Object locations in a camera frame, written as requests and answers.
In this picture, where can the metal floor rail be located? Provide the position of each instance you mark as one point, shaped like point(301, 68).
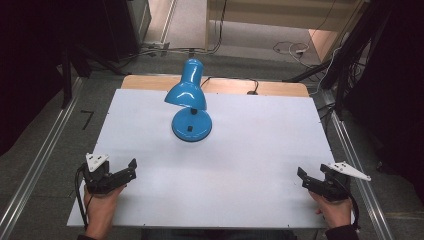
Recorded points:
point(361, 186)
point(36, 160)

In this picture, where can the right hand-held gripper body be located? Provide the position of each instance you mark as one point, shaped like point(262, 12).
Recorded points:
point(336, 181)

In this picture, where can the dark cabinet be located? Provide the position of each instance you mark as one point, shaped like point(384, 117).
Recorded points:
point(125, 26)

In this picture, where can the black metal stand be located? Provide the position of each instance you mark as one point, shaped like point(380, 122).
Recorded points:
point(343, 63)
point(68, 73)

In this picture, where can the person's left hand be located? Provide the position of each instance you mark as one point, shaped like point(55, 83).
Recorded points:
point(101, 210)

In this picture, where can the grey power strip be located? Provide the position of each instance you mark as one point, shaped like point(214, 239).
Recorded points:
point(156, 45)

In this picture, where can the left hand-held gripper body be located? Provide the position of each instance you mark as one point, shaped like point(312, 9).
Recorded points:
point(98, 178)

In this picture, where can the person's right hand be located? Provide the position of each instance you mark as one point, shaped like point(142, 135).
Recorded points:
point(335, 211)

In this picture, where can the blue desk lamp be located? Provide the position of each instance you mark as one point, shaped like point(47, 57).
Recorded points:
point(186, 93)

